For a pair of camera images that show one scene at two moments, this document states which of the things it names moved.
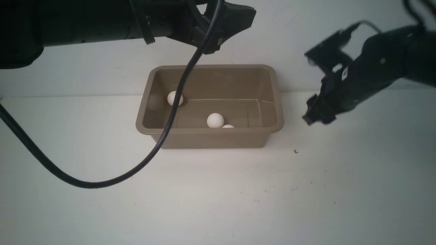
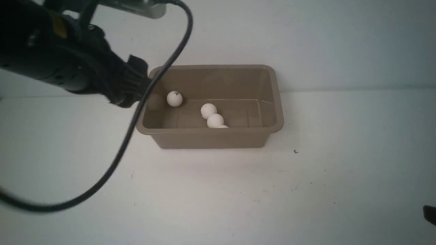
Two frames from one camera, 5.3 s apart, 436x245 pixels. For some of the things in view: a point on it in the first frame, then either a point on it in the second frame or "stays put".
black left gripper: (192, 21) -> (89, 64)
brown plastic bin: (248, 97) stays put
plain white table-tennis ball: (215, 120) stays put
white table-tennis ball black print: (171, 97) stays put
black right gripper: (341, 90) -> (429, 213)
